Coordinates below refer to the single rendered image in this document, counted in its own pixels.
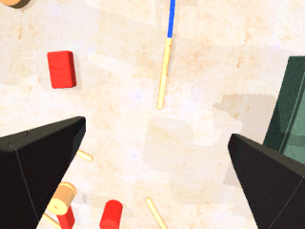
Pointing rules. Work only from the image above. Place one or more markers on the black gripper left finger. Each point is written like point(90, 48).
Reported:
point(32, 164)

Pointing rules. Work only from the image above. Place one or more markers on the red cylinder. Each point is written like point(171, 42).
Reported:
point(112, 215)

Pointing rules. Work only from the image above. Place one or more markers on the thin pale yellow stick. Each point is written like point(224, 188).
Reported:
point(155, 214)

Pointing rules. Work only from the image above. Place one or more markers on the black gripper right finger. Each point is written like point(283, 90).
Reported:
point(273, 183)

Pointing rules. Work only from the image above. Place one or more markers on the light wooden stick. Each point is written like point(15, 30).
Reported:
point(166, 59)

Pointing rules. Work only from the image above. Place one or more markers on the pale wooden stick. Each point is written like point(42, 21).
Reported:
point(84, 155)
point(51, 221)

